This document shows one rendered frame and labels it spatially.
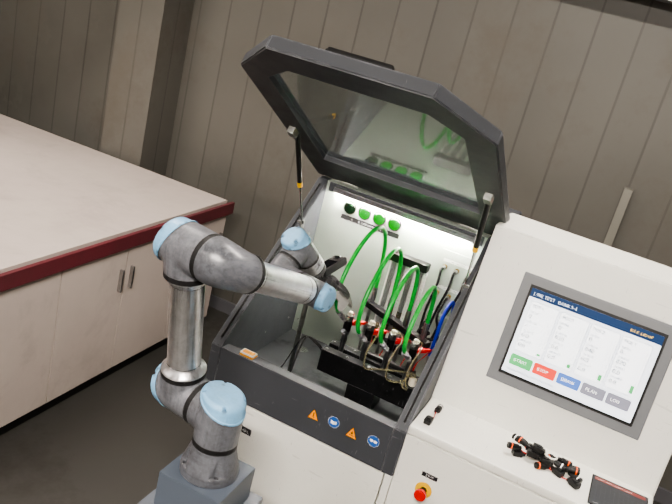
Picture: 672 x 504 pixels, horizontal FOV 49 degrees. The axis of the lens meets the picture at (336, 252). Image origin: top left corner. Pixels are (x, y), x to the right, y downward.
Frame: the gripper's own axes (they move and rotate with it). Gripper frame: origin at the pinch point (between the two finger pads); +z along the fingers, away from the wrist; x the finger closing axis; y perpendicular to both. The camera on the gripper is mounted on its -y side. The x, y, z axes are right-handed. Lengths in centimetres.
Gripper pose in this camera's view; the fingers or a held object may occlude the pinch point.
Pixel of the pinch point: (340, 301)
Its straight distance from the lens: 231.8
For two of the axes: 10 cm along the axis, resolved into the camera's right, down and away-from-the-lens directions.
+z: 3.6, 6.1, 7.0
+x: 8.1, 1.7, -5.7
